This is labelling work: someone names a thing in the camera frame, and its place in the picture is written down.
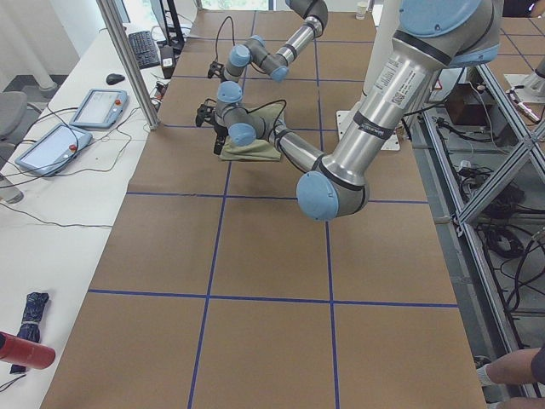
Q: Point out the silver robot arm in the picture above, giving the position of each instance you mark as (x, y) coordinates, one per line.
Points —
(277, 42)
(431, 36)

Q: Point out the paper cup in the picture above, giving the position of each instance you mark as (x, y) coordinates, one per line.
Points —
(362, 9)

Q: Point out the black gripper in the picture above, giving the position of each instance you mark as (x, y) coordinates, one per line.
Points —
(219, 133)

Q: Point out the person legs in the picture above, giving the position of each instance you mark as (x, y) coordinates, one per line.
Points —
(523, 366)

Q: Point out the far teach pendant tablet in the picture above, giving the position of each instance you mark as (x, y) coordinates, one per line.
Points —
(100, 109)

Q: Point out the teach pendant tablet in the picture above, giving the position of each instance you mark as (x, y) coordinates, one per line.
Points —
(51, 153)
(100, 109)

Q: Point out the red cylindrical bottle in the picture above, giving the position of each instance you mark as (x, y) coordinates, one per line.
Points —
(22, 352)

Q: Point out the black computer mouse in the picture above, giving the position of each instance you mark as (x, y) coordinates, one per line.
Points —
(114, 78)

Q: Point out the folded dark blue umbrella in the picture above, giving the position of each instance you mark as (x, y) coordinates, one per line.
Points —
(29, 328)

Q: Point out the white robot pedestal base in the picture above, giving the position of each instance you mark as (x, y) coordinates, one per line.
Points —
(395, 75)

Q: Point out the black keyboard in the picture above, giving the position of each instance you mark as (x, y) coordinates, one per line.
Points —
(144, 49)

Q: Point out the near teach pendant tablet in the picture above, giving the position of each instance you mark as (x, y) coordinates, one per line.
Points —
(51, 153)

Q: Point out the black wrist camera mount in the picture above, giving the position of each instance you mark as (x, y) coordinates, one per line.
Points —
(205, 114)
(216, 70)

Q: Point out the olive green long-sleeve shirt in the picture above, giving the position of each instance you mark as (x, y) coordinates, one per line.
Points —
(247, 142)

